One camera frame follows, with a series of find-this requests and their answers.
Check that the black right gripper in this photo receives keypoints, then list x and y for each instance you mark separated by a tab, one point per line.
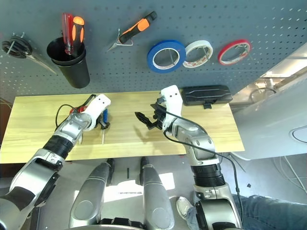
159	115

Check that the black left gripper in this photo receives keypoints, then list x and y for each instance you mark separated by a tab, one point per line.
99	119

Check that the orange black pliers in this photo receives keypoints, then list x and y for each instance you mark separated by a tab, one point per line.
141	25

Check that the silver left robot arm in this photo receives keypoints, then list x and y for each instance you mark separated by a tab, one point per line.
64	129

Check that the grey metal pegboard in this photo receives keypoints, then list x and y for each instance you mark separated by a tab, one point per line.
216	24

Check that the black plastic cup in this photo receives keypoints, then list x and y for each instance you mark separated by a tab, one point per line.
76	76

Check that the black plastic tool case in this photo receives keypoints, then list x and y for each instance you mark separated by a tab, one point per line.
206	94

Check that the blue tape roll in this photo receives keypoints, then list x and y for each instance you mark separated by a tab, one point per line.
168	42

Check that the white tape roll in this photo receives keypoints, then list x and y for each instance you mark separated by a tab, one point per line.
199	42

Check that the silver left robot leg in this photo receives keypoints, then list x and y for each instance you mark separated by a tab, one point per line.
88	196

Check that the silver robot leg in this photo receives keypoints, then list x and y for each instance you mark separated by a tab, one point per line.
88	196
156	196

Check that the silver right robot leg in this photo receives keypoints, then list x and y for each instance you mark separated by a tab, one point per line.
156	196

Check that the grey white sneaker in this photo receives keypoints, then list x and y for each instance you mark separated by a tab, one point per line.
183	206

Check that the metal scissors peg hook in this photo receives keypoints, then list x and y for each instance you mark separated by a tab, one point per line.
23	34

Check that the red tape roll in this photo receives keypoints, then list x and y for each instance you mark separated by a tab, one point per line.
235	41

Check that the silver robot torso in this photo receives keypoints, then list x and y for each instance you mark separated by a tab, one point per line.
120	226

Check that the blue jeans leg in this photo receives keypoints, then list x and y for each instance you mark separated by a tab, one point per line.
263	210

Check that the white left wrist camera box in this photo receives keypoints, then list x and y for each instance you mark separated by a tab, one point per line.
98	103

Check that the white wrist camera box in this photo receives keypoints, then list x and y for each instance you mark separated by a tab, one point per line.
171	98
98	103

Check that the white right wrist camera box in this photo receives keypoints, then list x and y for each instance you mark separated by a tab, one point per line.
171	98

